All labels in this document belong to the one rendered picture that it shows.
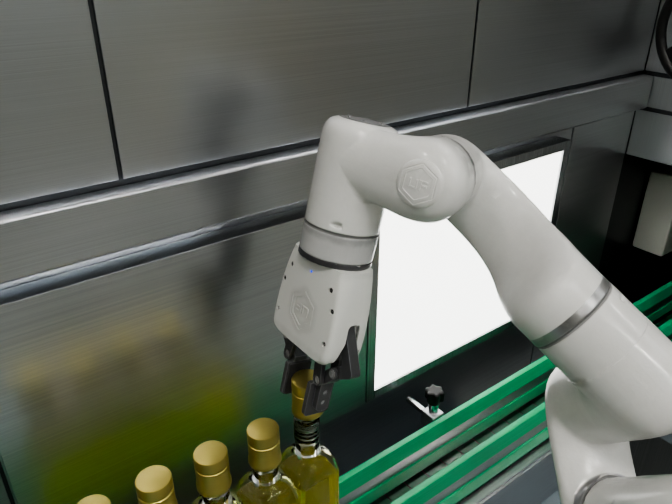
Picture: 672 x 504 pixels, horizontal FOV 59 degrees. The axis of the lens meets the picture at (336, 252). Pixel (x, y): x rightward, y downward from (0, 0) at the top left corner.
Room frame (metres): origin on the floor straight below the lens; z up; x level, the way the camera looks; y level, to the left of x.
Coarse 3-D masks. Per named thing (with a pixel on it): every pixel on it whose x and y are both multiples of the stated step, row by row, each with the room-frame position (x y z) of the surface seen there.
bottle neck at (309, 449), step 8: (296, 424) 0.50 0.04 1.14; (304, 424) 0.49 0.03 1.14; (312, 424) 0.50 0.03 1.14; (296, 432) 0.50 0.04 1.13; (304, 432) 0.49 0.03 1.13; (312, 432) 0.49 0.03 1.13; (296, 440) 0.50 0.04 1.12; (304, 440) 0.49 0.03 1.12; (312, 440) 0.49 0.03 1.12; (296, 448) 0.50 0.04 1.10; (304, 448) 0.49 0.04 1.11; (312, 448) 0.49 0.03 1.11; (320, 448) 0.51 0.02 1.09; (304, 456) 0.49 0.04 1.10; (312, 456) 0.49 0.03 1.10
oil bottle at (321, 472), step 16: (288, 448) 0.51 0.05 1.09; (288, 464) 0.49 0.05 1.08; (304, 464) 0.49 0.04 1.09; (320, 464) 0.49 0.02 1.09; (336, 464) 0.50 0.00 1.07; (304, 480) 0.48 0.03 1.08; (320, 480) 0.48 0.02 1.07; (336, 480) 0.50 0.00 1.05; (304, 496) 0.47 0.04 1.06; (320, 496) 0.48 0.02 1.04; (336, 496) 0.50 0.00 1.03
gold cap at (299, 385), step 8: (296, 376) 0.51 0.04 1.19; (304, 376) 0.51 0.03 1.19; (312, 376) 0.51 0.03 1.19; (296, 384) 0.50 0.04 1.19; (304, 384) 0.50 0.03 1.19; (296, 392) 0.49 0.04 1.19; (304, 392) 0.49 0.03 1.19; (296, 400) 0.50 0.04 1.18; (296, 408) 0.50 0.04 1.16; (296, 416) 0.49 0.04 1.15; (304, 416) 0.49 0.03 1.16; (312, 416) 0.49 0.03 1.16
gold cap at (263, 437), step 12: (264, 420) 0.48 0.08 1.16; (252, 432) 0.46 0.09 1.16; (264, 432) 0.46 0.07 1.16; (276, 432) 0.46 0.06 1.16; (252, 444) 0.45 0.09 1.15; (264, 444) 0.45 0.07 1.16; (276, 444) 0.46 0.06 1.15; (252, 456) 0.45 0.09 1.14; (264, 456) 0.45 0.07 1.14; (276, 456) 0.46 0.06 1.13; (252, 468) 0.45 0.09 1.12; (264, 468) 0.45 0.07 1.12
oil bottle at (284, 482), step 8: (248, 472) 0.48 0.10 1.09; (280, 472) 0.47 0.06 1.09; (240, 480) 0.47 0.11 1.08; (248, 480) 0.46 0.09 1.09; (280, 480) 0.46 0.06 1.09; (288, 480) 0.47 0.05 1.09; (240, 488) 0.46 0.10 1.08; (248, 488) 0.46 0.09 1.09; (256, 488) 0.45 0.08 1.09; (264, 488) 0.45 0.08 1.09; (272, 488) 0.45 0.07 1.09; (280, 488) 0.45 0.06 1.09; (288, 488) 0.46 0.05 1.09; (296, 488) 0.47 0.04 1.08; (240, 496) 0.46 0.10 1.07; (248, 496) 0.45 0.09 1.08; (256, 496) 0.45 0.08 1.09; (264, 496) 0.44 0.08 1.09; (272, 496) 0.45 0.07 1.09; (280, 496) 0.45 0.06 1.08; (288, 496) 0.45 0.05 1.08; (296, 496) 0.46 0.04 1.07
